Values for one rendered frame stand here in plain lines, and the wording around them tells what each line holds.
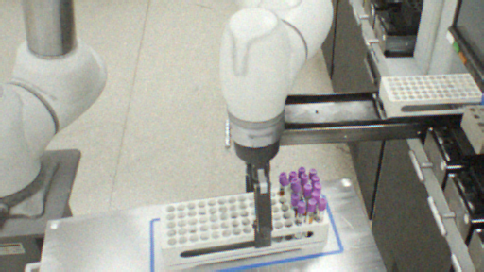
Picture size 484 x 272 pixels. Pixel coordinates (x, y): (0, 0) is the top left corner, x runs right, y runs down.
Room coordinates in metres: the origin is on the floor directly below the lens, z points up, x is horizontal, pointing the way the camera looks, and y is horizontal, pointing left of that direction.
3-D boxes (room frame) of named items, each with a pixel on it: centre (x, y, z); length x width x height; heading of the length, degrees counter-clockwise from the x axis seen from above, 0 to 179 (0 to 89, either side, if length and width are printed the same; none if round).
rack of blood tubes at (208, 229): (0.67, 0.10, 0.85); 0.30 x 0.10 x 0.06; 105
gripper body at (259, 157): (0.68, 0.08, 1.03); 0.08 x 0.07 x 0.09; 15
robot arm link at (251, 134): (0.68, 0.08, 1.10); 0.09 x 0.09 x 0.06
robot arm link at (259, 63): (0.69, 0.08, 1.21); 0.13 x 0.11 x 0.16; 160
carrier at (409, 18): (1.52, -0.30, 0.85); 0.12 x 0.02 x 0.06; 10
